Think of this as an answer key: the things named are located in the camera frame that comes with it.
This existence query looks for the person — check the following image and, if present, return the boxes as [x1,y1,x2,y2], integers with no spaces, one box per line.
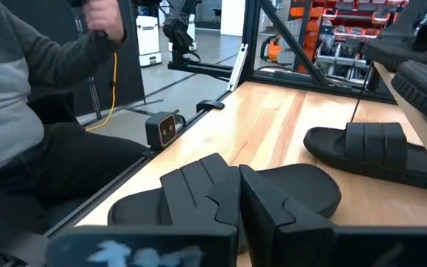
[0,0,150,267]

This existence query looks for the rack with orange bins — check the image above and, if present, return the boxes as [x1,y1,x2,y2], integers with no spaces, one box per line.
[261,0,427,81]

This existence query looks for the white metal bracket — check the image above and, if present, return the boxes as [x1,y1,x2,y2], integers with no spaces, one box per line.
[227,43,249,93]

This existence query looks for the yellow cable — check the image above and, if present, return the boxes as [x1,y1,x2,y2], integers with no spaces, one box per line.
[85,51,119,133]

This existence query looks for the black partition panel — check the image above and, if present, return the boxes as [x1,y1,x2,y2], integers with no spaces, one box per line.
[0,0,147,118]

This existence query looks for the small black table camera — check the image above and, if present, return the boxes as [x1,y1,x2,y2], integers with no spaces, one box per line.
[145,110,180,150]

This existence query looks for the black table clamp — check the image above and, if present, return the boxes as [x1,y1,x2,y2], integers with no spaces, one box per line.
[196,99,225,113]

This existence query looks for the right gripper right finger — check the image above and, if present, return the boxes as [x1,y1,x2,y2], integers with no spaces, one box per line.
[239,165,427,267]

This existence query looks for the white wheeled unit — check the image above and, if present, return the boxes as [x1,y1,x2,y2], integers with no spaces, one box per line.
[135,14,162,67]

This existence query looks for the person's hand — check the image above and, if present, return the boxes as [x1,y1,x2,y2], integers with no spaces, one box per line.
[82,0,125,44]

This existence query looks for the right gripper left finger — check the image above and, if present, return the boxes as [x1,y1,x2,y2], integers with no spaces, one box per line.
[46,165,242,267]

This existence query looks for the grey stand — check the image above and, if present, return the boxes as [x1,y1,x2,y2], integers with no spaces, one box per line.
[85,76,103,120]

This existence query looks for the black aluminium table frame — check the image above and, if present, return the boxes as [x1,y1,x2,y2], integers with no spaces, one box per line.
[42,0,396,238]

